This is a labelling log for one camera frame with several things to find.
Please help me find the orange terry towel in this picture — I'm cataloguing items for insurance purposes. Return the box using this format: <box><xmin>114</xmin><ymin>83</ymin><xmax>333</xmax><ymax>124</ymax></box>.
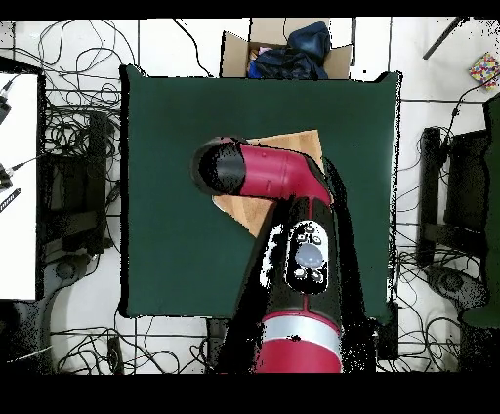
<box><xmin>212</xmin><ymin>129</ymin><xmax>325</xmax><ymax>238</ymax></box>

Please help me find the colourful dotted item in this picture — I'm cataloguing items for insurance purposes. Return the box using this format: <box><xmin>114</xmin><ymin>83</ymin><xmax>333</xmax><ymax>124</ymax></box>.
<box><xmin>468</xmin><ymin>53</ymin><xmax>500</xmax><ymax>90</ymax></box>

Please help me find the dark green table cloth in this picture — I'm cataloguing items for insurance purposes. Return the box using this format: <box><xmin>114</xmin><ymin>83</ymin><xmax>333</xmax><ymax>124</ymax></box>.
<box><xmin>119</xmin><ymin>64</ymin><xmax>402</xmax><ymax>324</ymax></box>

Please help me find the cardboard box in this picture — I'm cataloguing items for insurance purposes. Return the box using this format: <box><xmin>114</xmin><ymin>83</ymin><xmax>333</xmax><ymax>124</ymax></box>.
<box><xmin>220</xmin><ymin>17</ymin><xmax>355</xmax><ymax>81</ymax></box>

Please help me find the dark blue clothing pile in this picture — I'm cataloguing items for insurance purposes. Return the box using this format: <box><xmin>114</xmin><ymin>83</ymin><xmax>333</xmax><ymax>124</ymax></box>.
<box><xmin>246</xmin><ymin>21</ymin><xmax>332</xmax><ymax>81</ymax></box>

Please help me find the black equipment stand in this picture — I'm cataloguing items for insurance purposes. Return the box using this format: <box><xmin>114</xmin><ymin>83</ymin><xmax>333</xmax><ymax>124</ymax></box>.
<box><xmin>416</xmin><ymin>126</ymin><xmax>492</xmax><ymax>268</ymax></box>
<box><xmin>38</xmin><ymin>112</ymin><xmax>115</xmax><ymax>261</ymax></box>

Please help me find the black power strip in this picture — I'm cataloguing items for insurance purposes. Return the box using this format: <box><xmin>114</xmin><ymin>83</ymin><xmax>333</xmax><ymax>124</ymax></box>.
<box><xmin>106</xmin><ymin>336</ymin><xmax>125</xmax><ymax>375</ymax></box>

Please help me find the white side table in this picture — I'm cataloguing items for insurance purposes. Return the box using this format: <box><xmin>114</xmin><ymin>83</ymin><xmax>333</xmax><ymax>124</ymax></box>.
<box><xmin>0</xmin><ymin>71</ymin><xmax>41</xmax><ymax>302</ymax></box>

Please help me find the green covered furniture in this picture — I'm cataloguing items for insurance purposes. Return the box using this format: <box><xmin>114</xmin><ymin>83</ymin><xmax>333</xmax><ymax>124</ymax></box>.
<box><xmin>460</xmin><ymin>93</ymin><xmax>500</xmax><ymax>329</ymax></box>

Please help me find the grey metal bar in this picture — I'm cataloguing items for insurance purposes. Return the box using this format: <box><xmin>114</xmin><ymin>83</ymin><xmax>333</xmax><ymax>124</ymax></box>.
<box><xmin>422</xmin><ymin>17</ymin><xmax>467</xmax><ymax>61</ymax></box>

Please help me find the black cable tangle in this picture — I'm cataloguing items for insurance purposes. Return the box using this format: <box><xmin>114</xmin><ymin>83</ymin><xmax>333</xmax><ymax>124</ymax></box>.
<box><xmin>50</xmin><ymin>311</ymin><xmax>212</xmax><ymax>374</ymax></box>
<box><xmin>390</xmin><ymin>77</ymin><xmax>500</xmax><ymax>372</ymax></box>
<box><xmin>7</xmin><ymin>19</ymin><xmax>138</xmax><ymax>255</ymax></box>

